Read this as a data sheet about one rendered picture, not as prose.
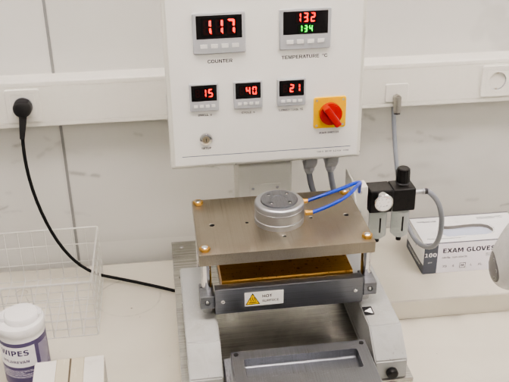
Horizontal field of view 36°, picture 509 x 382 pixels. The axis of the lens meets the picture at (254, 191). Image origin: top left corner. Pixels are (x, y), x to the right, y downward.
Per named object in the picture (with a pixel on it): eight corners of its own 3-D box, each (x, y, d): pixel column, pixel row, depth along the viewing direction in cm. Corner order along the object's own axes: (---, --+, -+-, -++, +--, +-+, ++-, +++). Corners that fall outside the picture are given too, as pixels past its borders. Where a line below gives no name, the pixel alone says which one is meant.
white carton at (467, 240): (405, 245, 178) (407, 217, 175) (502, 239, 181) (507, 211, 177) (421, 274, 168) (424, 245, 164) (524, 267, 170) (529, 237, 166)
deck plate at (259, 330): (171, 245, 155) (171, 241, 155) (342, 231, 159) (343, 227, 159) (183, 405, 115) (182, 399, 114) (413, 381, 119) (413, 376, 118)
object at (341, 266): (213, 246, 136) (210, 198, 132) (337, 236, 138) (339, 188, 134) (222, 303, 121) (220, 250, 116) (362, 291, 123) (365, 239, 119)
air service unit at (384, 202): (344, 237, 147) (347, 166, 140) (419, 231, 149) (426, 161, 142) (351, 252, 142) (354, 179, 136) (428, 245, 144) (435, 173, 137)
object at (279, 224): (192, 229, 142) (188, 164, 136) (359, 215, 145) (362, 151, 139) (201, 306, 120) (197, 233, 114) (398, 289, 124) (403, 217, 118)
